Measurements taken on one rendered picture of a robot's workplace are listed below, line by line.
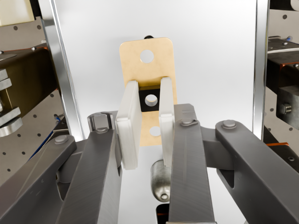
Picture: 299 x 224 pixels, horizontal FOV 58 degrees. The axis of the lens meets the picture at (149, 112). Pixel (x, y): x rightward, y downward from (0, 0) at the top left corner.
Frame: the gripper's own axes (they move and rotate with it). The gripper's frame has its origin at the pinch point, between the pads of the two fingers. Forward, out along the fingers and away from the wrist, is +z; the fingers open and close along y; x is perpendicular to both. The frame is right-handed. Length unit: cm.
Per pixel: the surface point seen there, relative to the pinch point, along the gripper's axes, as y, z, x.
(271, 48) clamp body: 19.3, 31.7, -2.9
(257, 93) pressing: 10.9, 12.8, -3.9
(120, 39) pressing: -3.0, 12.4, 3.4
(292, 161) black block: 18.4, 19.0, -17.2
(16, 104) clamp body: -13.1, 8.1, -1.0
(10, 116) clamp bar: -13.0, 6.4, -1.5
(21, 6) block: -10.9, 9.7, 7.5
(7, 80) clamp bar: -12.8, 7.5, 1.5
